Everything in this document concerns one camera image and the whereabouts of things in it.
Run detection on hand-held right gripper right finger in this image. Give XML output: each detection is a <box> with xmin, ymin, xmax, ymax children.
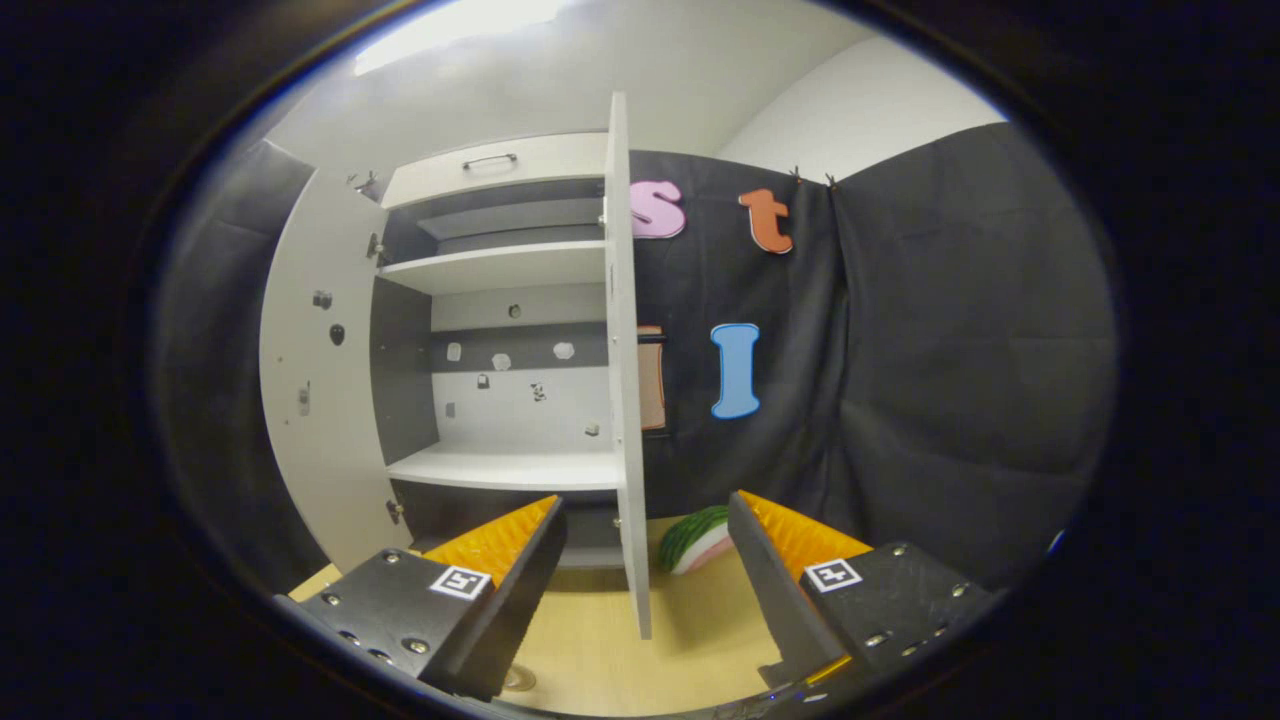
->
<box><xmin>727</xmin><ymin>491</ymin><xmax>1006</xmax><ymax>706</ymax></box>

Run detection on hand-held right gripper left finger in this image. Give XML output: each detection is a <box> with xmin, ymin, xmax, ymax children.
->
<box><xmin>275</xmin><ymin>497</ymin><xmax>568</xmax><ymax>704</ymax></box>

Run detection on white cabinet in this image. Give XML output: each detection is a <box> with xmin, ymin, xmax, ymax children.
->
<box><xmin>370</xmin><ymin>130</ymin><xmax>626</xmax><ymax>571</ymax></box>

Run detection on white cabinet flap door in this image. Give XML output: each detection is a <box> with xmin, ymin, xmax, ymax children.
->
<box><xmin>380</xmin><ymin>132</ymin><xmax>609</xmax><ymax>209</ymax></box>

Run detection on watermelon slice toy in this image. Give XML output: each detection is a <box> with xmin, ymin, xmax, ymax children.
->
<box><xmin>657</xmin><ymin>505</ymin><xmax>734</xmax><ymax>576</ymax></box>

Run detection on black door handle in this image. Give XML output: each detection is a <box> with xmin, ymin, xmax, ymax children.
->
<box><xmin>636</xmin><ymin>325</ymin><xmax>671</xmax><ymax>438</ymax></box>

